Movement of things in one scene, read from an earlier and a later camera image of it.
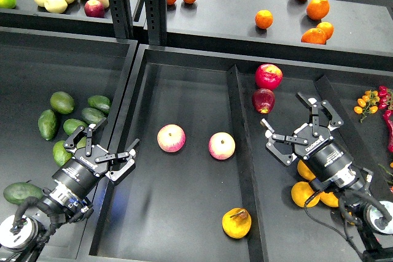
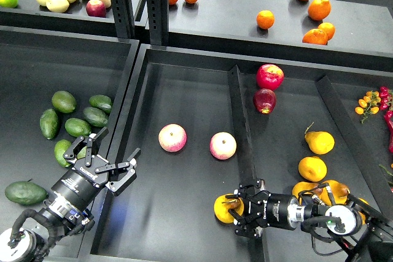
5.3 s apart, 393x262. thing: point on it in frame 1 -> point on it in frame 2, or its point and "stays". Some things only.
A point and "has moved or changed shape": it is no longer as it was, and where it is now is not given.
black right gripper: [325, 158] -> [263, 208]
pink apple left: [171, 138] stays
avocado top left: [62, 102] stays
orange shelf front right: [314, 35] stays
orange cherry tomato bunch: [367, 104] stays
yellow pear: [236, 223] has moved or changed shape
